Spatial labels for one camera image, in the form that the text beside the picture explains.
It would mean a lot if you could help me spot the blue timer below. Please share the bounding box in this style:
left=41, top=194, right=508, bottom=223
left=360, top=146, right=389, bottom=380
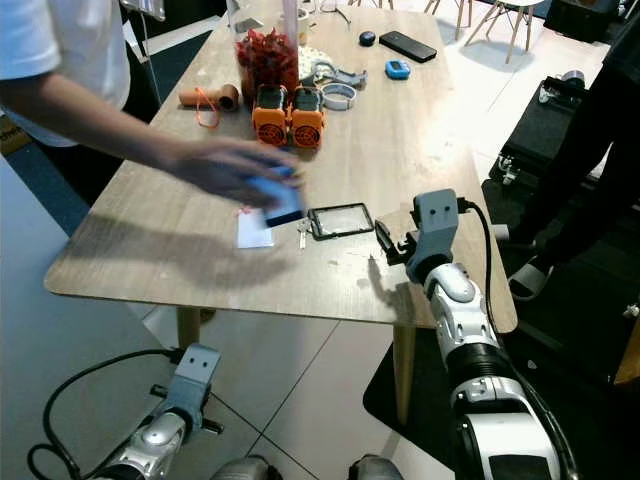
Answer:
left=383, top=59, right=412, bottom=81

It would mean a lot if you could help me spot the person in black clothes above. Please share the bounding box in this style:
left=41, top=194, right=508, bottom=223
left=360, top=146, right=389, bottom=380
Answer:
left=500, top=18, right=640, bottom=303

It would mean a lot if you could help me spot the orange black device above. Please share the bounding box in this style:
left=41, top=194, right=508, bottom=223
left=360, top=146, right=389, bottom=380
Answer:
left=289, top=88, right=327, bottom=152
left=252, top=85, right=292, bottom=149

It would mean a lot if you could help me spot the grey metal tool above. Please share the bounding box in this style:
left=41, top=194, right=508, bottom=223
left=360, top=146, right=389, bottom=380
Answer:
left=304, top=58, right=369, bottom=90

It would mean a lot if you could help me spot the white tape ring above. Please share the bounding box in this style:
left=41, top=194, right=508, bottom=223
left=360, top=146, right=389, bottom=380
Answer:
left=319, top=82, right=359, bottom=112

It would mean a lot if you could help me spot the blue card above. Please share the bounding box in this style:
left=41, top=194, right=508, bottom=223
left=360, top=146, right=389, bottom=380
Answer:
left=250, top=166, right=307, bottom=227

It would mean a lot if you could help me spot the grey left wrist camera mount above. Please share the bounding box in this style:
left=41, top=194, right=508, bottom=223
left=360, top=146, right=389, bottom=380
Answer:
left=168, top=344, right=223, bottom=429

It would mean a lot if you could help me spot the black equipment case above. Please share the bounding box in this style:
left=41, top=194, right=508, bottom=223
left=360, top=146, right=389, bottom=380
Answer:
left=499, top=75, right=613, bottom=187

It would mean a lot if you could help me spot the brown roll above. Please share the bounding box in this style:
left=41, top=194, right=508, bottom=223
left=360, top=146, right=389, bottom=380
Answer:
left=177, top=84, right=242, bottom=112

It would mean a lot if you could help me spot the white paper card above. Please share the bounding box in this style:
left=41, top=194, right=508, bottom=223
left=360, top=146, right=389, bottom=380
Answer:
left=238, top=208, right=276, bottom=250

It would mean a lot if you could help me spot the grey robot left leg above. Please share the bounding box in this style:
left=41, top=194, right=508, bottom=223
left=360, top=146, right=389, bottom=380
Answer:
left=210, top=457, right=272, bottom=480

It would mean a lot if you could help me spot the black smartphone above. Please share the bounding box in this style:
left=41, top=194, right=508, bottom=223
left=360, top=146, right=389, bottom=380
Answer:
left=377, top=29, right=439, bottom=64

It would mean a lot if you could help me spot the black framed card holder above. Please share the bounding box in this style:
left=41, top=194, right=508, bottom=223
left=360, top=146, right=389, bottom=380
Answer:
left=306, top=203, right=376, bottom=242

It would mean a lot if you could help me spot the grey robot right leg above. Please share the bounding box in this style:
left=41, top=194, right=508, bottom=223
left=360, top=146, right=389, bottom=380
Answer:
left=347, top=455, right=407, bottom=480

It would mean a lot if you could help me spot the black box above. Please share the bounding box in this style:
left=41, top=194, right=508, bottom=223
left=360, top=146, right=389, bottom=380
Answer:
left=542, top=0, right=627, bottom=44

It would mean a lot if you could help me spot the clear jar of red pieces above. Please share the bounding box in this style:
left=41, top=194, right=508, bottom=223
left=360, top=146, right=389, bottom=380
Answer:
left=236, top=27, right=300, bottom=102

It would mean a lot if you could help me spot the person in white t-shirt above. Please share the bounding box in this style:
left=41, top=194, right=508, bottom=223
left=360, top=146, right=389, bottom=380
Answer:
left=0, top=0, right=132, bottom=151

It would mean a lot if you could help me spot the orange cord loop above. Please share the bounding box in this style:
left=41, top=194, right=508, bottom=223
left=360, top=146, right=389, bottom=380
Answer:
left=194, top=87, right=222, bottom=130

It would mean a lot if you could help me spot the dark floor mat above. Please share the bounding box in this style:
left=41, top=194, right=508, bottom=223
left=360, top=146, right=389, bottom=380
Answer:
left=124, top=30, right=212, bottom=107

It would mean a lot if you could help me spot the grey robot leg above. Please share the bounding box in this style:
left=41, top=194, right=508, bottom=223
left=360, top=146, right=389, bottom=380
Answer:
left=210, top=457, right=272, bottom=480
left=347, top=455, right=407, bottom=480

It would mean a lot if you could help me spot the person bare hand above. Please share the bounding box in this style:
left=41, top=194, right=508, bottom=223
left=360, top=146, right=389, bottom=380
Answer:
left=165, top=135, right=306, bottom=211

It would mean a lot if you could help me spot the wooden legged chair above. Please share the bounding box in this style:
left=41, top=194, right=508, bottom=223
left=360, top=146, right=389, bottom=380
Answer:
left=458, top=0, right=542, bottom=51

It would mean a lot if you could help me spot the wooden table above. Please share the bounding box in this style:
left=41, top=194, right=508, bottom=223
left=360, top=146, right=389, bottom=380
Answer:
left=44, top=8, right=520, bottom=427

